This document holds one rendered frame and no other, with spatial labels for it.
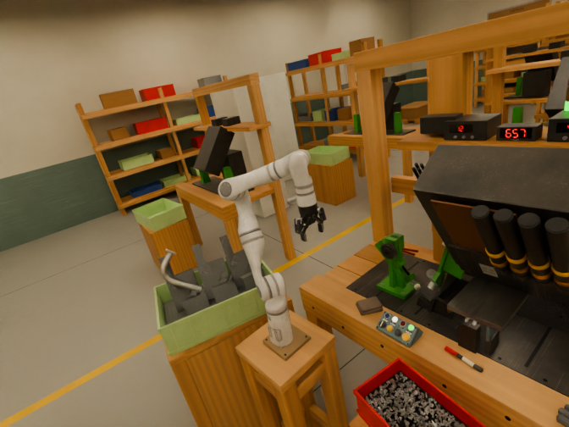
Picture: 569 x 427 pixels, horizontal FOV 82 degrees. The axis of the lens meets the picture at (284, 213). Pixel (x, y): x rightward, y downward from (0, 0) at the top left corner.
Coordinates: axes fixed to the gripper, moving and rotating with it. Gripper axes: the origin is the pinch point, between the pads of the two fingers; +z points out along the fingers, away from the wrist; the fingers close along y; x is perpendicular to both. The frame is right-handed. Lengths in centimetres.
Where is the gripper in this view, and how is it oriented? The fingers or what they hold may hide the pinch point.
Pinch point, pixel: (312, 235)
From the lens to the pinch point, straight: 132.0
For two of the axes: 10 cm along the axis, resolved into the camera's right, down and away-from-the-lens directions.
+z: 1.9, 9.1, 3.8
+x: -6.1, -1.9, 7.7
